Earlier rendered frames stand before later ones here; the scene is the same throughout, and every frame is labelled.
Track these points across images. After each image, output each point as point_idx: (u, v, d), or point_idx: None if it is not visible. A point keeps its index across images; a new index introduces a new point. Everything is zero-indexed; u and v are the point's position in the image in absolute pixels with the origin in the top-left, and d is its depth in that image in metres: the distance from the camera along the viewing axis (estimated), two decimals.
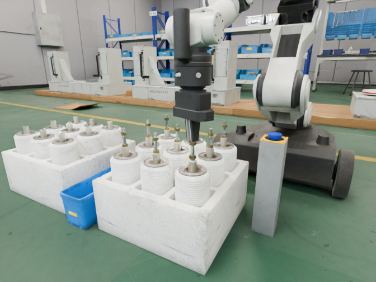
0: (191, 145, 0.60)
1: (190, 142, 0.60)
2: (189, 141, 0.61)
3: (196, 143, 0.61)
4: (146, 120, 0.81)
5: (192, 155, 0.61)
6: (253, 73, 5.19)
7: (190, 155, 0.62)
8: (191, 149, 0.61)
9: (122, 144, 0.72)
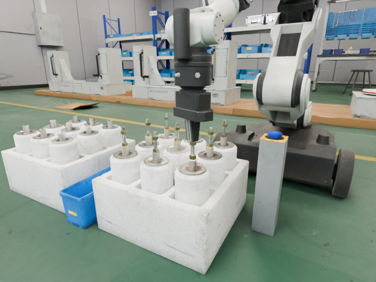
0: (189, 144, 0.60)
1: (189, 142, 0.60)
2: (189, 141, 0.61)
3: (196, 143, 0.61)
4: (146, 119, 0.81)
5: (191, 155, 0.62)
6: (253, 73, 5.19)
7: (190, 155, 0.62)
8: (191, 149, 0.61)
9: (122, 143, 0.72)
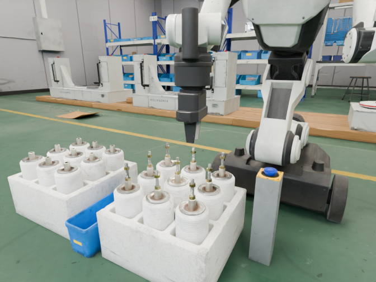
0: (189, 186, 0.64)
1: (189, 184, 0.64)
2: (189, 183, 0.65)
3: (195, 185, 0.64)
4: (147, 151, 0.85)
5: (191, 195, 0.65)
6: (253, 79, 5.23)
7: (190, 195, 0.66)
8: (191, 190, 0.65)
9: (126, 178, 0.76)
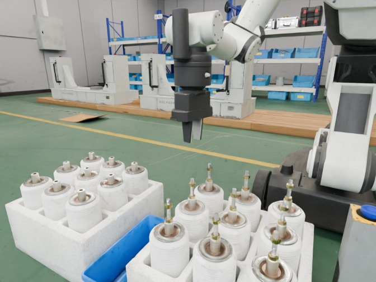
0: (272, 242, 0.43)
1: (272, 239, 0.43)
2: (271, 236, 0.44)
3: (281, 241, 0.43)
4: (193, 179, 0.64)
5: (272, 254, 0.44)
6: (263, 79, 5.02)
7: (270, 253, 0.45)
8: (272, 247, 0.44)
9: (167, 219, 0.55)
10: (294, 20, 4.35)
